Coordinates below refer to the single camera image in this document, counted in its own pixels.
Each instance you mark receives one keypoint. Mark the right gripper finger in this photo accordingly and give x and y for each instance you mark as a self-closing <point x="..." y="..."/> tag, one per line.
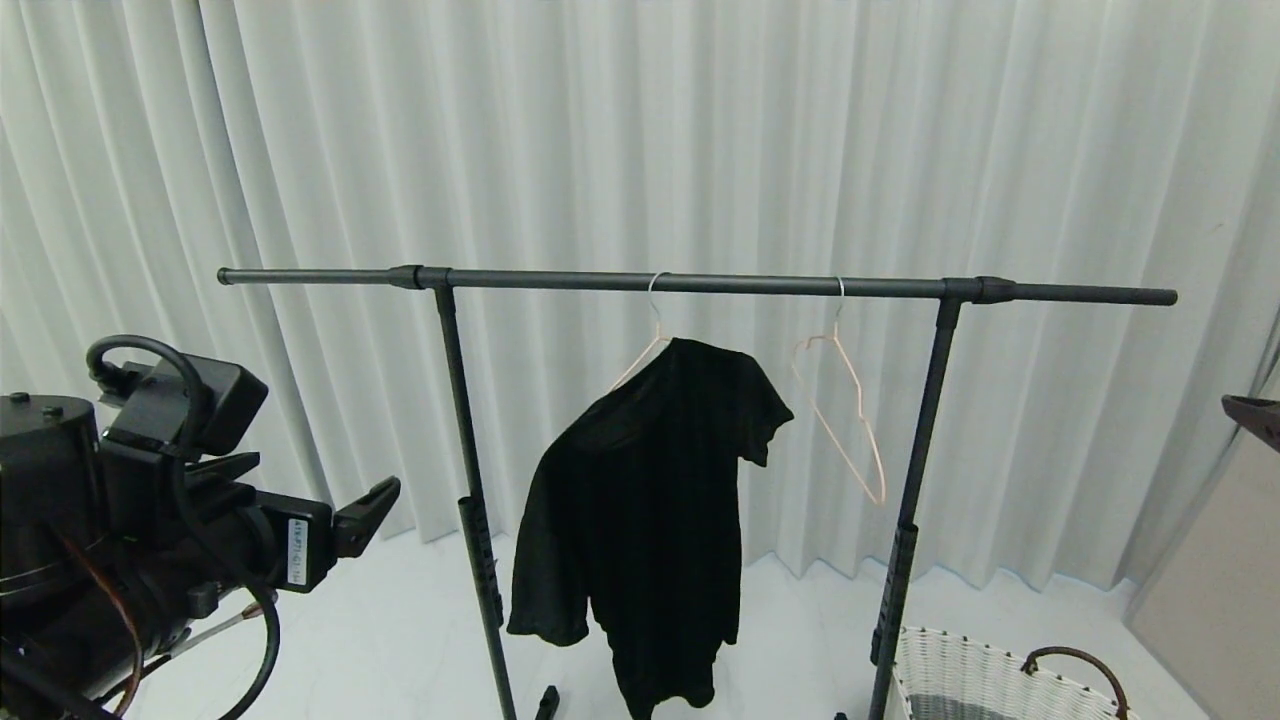
<point x="1260" y="415"/>

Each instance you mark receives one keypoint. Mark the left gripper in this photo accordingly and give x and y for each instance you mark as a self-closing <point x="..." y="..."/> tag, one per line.
<point x="315" y="530"/>

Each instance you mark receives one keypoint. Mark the black garment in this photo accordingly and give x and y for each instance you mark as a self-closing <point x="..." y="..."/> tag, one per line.
<point x="640" y="520"/>

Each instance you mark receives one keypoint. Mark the pink clothes hanger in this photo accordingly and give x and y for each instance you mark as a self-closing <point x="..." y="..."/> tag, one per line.
<point x="855" y="400"/>
<point x="655" y="340"/>

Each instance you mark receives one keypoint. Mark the black clothes rack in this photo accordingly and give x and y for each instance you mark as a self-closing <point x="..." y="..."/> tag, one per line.
<point x="560" y="282"/>

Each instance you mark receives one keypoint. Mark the white laundry basket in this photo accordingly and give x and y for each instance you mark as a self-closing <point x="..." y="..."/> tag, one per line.
<point x="970" y="670"/>

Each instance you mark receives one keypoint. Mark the white curtain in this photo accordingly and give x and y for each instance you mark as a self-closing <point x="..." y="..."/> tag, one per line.
<point x="640" y="130"/>

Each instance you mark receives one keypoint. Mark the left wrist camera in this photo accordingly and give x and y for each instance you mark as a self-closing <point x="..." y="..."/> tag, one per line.
<point x="210" y="400"/>

